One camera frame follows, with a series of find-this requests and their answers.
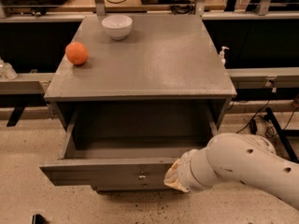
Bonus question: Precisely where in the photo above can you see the grey top drawer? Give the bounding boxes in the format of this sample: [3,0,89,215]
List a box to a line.
[40,100,217,191]

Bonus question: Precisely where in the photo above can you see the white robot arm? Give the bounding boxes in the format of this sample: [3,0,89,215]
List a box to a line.
[164,133,299,209]

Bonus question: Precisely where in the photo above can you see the grey wooden cabinet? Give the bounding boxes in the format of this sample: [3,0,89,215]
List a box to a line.
[45,14,235,144]

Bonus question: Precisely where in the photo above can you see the black stand leg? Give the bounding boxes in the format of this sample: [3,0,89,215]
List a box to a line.
[265,107,299,163]

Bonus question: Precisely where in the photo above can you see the white pump bottle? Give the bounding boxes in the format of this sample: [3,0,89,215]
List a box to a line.
[219,46,229,65]

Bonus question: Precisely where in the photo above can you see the small black floor object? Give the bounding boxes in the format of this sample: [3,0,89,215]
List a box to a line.
[31,214,46,224]

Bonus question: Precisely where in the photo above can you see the orange fruit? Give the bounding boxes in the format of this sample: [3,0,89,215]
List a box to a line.
[65,42,89,65]

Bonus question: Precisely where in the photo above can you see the white ceramic bowl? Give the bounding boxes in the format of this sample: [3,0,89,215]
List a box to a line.
[102,15,133,40]

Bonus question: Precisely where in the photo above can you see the black floor cable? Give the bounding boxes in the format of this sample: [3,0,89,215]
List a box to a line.
[235,77,278,138]

